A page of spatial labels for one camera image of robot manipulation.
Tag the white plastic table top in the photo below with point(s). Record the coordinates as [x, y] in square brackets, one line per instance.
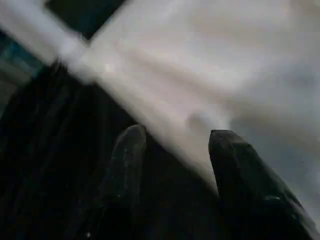
[200, 75]

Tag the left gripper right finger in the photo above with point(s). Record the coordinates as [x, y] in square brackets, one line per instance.
[245, 187]

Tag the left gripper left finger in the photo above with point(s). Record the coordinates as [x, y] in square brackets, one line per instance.
[117, 175]

